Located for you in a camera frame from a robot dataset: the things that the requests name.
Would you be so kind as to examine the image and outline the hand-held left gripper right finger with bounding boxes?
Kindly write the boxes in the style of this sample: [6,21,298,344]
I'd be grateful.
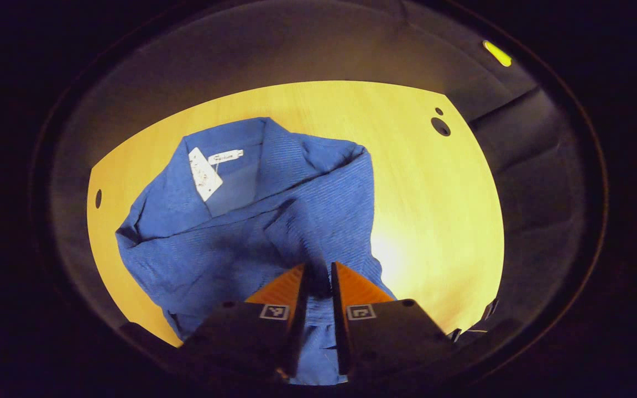
[330,261,455,383]

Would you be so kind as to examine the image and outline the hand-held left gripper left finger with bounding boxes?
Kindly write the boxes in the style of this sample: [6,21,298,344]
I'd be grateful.
[177,261,314,383]

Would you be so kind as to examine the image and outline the blue button-up shirt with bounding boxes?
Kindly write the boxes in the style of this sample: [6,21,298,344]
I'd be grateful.
[115,116,396,386]

